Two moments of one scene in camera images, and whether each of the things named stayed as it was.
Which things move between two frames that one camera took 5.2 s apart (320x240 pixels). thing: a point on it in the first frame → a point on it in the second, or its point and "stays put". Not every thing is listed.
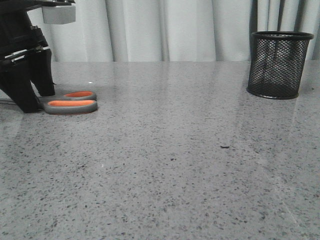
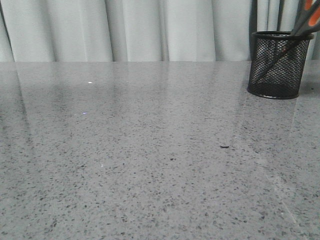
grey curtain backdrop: (174, 30) stays put
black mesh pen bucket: (277, 63) stays put
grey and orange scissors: (73, 102) → (307, 21)
